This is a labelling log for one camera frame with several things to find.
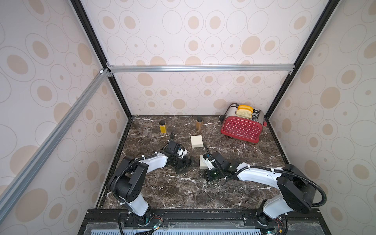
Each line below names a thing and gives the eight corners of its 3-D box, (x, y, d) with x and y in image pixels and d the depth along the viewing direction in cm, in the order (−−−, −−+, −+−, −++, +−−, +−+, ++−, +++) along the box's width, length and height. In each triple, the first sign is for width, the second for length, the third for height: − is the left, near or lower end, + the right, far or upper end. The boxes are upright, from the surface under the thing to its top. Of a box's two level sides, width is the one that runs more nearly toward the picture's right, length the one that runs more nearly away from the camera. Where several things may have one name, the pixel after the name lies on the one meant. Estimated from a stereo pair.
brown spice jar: (197, 130, 113) (198, 122, 106) (195, 125, 116) (195, 117, 109) (203, 129, 113) (203, 121, 106) (200, 124, 117) (201, 116, 110)
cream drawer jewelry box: (192, 147, 103) (192, 145, 101) (190, 138, 108) (190, 136, 106) (202, 146, 104) (203, 144, 101) (201, 137, 109) (201, 135, 106)
